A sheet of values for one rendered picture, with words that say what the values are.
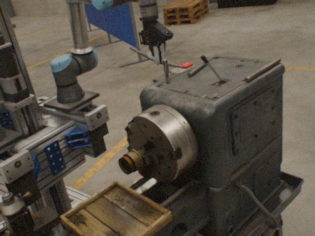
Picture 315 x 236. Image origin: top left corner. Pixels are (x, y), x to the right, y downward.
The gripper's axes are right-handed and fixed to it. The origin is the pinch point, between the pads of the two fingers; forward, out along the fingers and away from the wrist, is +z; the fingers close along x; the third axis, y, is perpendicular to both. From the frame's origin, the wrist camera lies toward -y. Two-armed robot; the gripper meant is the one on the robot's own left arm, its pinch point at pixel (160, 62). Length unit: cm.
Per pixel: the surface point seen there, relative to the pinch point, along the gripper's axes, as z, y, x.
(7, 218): 27, -4, 83
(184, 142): 24.3, -26.7, 18.3
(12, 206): 23, -5, 80
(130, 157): 26.1, -13.0, 35.6
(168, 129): 17.8, -22.2, 21.4
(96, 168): 139, 153, -37
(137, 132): 21.6, -7.6, 25.7
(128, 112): 139, 224, -140
